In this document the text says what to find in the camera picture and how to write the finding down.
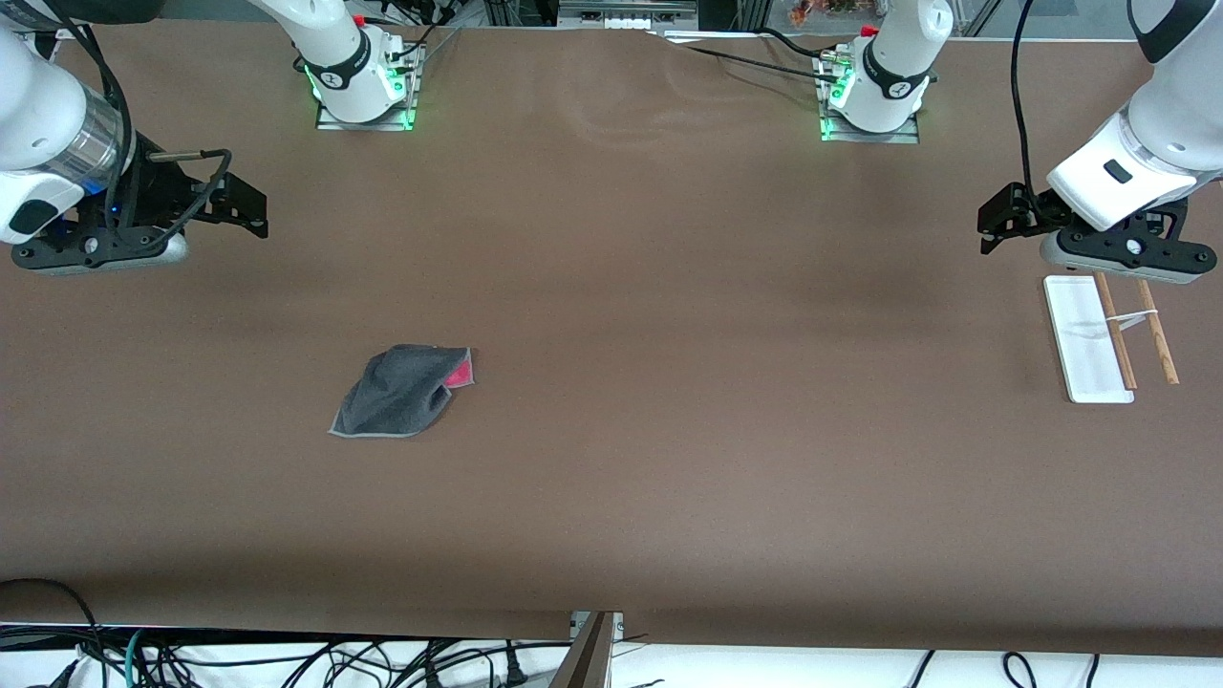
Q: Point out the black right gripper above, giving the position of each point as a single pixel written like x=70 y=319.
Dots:
x=160 y=187

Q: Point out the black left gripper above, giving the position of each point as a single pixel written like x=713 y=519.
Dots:
x=1036 y=210

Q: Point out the grey towel with pink tag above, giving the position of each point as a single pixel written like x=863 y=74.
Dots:
x=396 y=397

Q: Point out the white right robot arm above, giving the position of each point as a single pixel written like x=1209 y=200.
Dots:
x=38 y=105

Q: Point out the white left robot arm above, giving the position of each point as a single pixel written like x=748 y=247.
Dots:
x=1156 y=134

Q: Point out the white rack base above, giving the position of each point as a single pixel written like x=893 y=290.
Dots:
x=1080 y=344

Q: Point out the orange patterned object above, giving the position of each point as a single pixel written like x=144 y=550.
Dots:
x=822 y=10

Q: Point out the white power strip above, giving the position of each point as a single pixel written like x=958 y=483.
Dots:
x=626 y=19

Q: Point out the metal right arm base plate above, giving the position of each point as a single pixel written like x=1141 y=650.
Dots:
x=330 y=118

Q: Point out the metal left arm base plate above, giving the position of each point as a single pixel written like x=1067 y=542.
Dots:
x=903 y=134

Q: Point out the metal table bracket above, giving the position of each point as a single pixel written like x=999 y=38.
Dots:
x=577 y=626

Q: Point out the brown wooden post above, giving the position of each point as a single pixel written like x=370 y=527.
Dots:
x=588 y=659

